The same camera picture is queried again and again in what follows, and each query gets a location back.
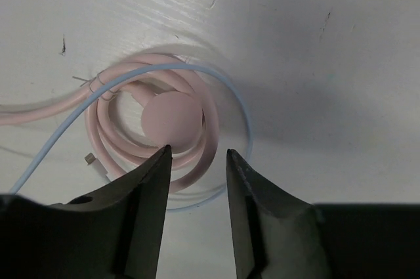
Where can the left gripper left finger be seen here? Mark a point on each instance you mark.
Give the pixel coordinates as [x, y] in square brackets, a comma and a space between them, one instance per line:
[112, 232]

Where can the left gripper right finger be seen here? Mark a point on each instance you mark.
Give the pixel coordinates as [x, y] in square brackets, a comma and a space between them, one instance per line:
[276, 235]

